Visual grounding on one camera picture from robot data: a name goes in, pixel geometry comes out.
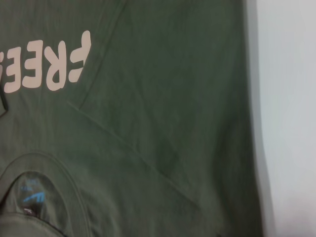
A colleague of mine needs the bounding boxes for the dark green FREE! t-shirt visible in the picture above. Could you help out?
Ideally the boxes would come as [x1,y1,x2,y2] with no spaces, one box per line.
[0,0,276,237]

